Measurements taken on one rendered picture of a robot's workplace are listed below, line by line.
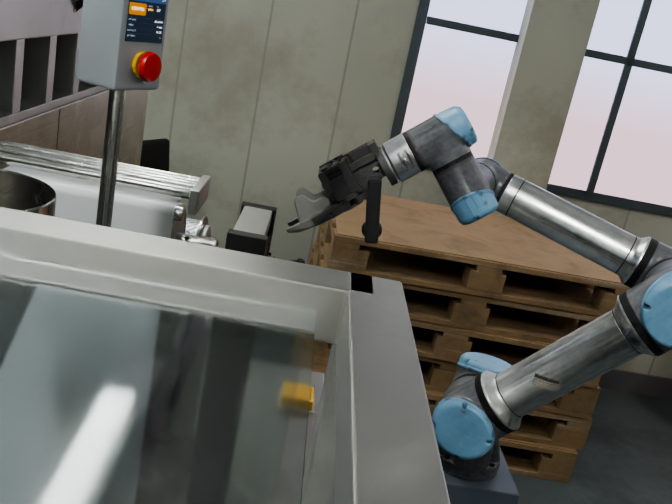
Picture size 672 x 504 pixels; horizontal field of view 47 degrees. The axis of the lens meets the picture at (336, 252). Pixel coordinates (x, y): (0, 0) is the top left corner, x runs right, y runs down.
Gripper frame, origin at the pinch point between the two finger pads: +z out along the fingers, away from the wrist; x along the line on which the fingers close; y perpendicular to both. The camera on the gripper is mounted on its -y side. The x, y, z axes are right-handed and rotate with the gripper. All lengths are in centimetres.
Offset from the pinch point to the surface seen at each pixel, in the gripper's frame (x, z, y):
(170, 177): 26.2, 6.8, 20.8
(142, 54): 55, -6, 35
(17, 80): 3, 27, 45
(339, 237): -149, 16, -44
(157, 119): -252, 80, 26
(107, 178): 54, 4, 26
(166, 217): 33.5, 8.0, 17.0
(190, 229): 1.2, 16.3, 9.0
